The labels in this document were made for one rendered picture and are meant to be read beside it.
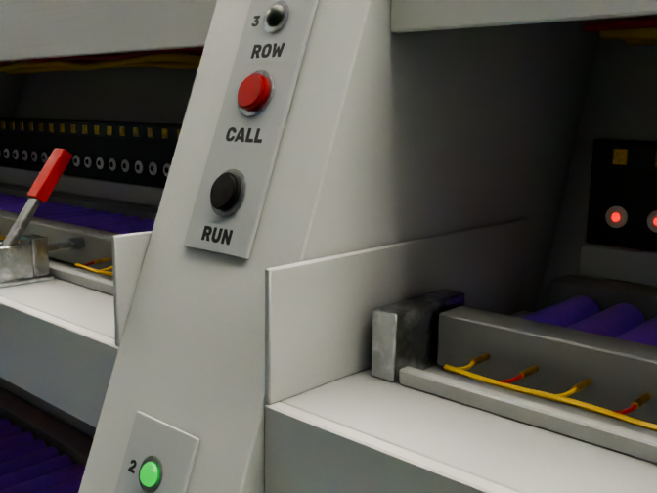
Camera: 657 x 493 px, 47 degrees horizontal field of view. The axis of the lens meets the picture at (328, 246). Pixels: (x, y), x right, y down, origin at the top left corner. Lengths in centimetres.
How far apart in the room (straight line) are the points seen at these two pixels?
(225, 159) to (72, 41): 20
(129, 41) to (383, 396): 25
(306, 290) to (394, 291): 5
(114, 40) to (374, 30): 20
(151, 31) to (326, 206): 18
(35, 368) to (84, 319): 4
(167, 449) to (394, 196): 14
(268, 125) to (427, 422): 13
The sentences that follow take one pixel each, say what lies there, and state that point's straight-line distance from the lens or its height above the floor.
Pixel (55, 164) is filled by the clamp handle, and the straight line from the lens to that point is 50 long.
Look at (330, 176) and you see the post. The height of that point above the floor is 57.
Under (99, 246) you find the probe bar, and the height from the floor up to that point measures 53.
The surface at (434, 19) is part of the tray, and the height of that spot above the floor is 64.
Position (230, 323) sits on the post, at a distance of 30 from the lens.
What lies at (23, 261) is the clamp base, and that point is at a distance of 49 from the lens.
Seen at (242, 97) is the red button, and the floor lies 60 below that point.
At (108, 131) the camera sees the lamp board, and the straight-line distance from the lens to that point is 70.
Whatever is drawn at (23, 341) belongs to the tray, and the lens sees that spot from 43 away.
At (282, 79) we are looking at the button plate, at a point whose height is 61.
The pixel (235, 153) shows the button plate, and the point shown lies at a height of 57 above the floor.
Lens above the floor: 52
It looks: 5 degrees up
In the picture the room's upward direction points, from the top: 15 degrees clockwise
